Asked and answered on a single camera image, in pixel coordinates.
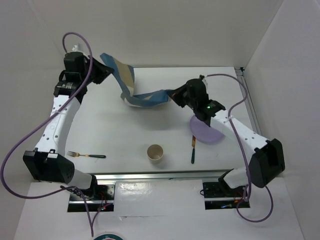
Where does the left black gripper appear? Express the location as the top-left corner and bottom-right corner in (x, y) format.
(80, 55), (114, 85)

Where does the blue tan white placemat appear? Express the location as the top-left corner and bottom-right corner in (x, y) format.
(100, 53), (171, 108)

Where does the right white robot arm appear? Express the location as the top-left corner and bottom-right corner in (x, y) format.
(168, 75), (285, 196)

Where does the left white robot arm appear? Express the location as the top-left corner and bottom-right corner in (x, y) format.
(23, 45), (114, 200)

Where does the purple plate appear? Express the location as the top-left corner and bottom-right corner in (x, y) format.
(189, 115), (225, 145)

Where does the beige cup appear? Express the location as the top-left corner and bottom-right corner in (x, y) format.
(146, 144), (164, 164)

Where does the green round sticker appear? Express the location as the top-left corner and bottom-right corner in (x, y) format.
(92, 233), (124, 240)

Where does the green handled gold knife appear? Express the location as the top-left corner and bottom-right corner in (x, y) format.
(191, 135), (196, 164)

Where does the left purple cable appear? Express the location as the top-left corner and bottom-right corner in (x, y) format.
(0, 31), (97, 237)

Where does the purple cable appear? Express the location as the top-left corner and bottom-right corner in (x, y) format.
(204, 73), (274, 223)
(0, 31), (97, 237)

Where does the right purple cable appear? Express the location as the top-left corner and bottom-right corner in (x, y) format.
(204, 73), (274, 223)

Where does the right aluminium rail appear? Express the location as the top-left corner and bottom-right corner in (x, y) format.
(234, 67), (262, 135)

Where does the aluminium rail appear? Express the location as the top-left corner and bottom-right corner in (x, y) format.
(234, 67), (262, 135)
(95, 169), (229, 182)

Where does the front aluminium rail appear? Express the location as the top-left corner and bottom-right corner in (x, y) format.
(95, 169), (229, 182)

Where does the green handled gold fork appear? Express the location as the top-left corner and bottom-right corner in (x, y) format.
(66, 151), (106, 159)

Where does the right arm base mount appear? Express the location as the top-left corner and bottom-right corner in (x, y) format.
(199, 181), (245, 210)

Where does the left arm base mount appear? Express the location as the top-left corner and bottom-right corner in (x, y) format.
(67, 180), (116, 213)

